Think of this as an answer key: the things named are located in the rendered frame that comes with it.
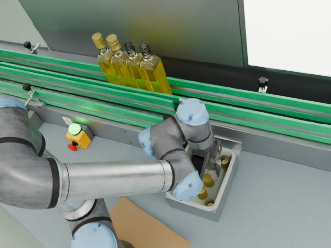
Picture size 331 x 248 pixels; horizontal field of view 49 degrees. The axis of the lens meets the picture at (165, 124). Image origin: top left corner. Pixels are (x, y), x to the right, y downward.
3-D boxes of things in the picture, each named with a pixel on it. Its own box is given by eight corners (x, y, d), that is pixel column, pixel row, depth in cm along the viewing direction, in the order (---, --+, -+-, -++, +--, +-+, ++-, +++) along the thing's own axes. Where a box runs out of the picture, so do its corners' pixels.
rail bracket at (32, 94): (48, 105, 146) (31, 83, 136) (38, 119, 143) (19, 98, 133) (41, 103, 148) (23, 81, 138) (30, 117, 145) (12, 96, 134)
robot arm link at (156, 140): (148, 161, 88) (188, 140, 88) (132, 128, 94) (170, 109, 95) (156, 175, 94) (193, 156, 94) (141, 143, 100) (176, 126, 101)
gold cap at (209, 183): (213, 189, 119) (211, 183, 116) (202, 186, 121) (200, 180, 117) (216, 179, 121) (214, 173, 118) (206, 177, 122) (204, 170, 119)
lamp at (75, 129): (83, 127, 142) (80, 123, 140) (77, 136, 140) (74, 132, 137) (74, 125, 144) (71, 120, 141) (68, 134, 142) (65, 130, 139)
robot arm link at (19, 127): (83, 247, 107) (-46, 163, 63) (71, 205, 116) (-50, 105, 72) (119, 229, 108) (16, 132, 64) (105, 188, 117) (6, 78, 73)
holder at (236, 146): (244, 151, 128) (242, 139, 121) (217, 222, 115) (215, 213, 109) (199, 140, 135) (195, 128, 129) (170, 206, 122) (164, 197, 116)
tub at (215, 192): (239, 163, 125) (238, 150, 118) (218, 223, 114) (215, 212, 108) (193, 151, 132) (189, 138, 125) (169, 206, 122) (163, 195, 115)
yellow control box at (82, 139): (94, 136, 148) (87, 125, 142) (85, 151, 144) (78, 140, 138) (81, 132, 151) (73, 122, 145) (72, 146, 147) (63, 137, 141)
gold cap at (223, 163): (216, 158, 121) (217, 164, 125) (221, 166, 119) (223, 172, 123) (225, 153, 122) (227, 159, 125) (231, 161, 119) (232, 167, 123)
